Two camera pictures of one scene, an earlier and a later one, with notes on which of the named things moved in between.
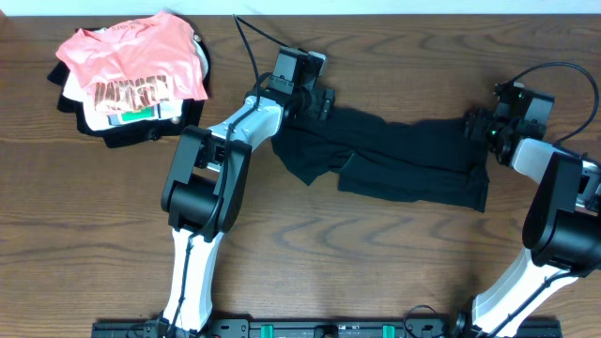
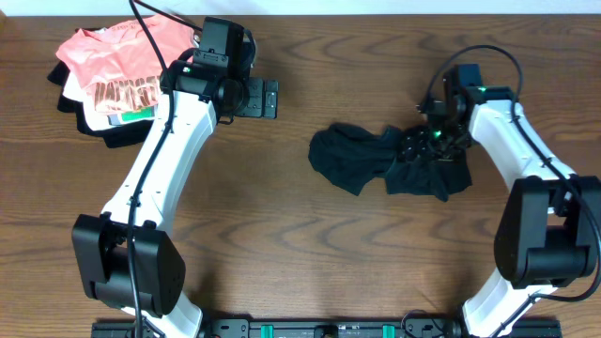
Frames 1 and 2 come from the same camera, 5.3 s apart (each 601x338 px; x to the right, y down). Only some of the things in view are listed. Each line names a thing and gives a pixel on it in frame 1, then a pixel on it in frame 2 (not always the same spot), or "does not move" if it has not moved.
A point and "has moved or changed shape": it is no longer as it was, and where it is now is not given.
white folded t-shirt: [76, 90] does not move
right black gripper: [475, 124] to [413, 145]
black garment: [434, 161] has moved or changed shape
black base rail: [320, 328] does not move
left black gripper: [319, 102] to [254, 108]
